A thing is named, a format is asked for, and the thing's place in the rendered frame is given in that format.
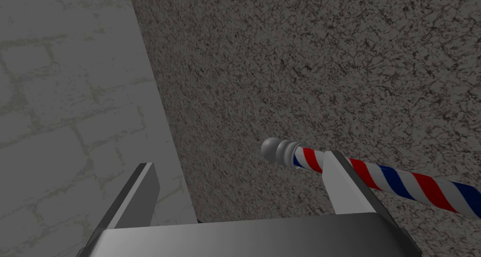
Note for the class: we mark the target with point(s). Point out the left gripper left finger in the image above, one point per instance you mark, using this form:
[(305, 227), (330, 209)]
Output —
[(132, 200)]

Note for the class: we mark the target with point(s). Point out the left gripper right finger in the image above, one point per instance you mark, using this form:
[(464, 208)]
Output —
[(347, 187)]

